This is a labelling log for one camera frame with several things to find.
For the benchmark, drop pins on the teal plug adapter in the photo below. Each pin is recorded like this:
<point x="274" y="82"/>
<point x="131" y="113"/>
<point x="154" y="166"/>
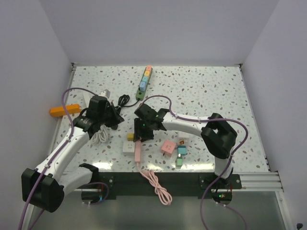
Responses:
<point x="182" y="150"/>

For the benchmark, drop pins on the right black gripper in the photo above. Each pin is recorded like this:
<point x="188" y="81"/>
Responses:
<point x="139" y="133"/>

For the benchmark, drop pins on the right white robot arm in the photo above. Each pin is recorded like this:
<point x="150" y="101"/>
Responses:
<point x="218" y="136"/>

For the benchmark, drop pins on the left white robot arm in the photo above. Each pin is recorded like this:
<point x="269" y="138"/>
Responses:
<point x="46" y="186"/>

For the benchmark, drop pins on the white power strip cartoon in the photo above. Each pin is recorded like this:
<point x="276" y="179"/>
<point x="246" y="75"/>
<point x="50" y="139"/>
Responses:
<point x="183" y="139"/>

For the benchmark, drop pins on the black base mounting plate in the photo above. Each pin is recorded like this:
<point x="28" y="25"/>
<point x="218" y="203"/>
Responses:
<point x="135" y="184"/>

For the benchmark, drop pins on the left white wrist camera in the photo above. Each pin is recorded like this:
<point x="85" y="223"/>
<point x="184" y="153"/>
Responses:
<point x="105" y="93"/>

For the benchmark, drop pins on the white cube adapter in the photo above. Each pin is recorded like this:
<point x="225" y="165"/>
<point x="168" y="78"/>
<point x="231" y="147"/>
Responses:
<point x="128" y="148"/>

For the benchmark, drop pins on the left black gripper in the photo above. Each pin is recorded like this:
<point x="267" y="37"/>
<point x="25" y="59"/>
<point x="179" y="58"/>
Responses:
<point x="117" y="119"/>

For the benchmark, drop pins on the green power strip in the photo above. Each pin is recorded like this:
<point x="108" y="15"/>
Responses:
<point x="141" y="95"/>

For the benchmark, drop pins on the pink cube plug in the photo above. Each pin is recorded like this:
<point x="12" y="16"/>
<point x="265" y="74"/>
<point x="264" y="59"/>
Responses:
<point x="168" y="148"/>

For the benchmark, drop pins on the yellow small plug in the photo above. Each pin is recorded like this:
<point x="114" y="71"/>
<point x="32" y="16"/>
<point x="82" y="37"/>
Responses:
<point x="130" y="137"/>

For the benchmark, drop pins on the pink power strip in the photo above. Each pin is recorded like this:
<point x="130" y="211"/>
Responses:
<point x="137" y="152"/>

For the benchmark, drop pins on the green plug adapter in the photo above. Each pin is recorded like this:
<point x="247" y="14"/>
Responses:
<point x="179" y="161"/>

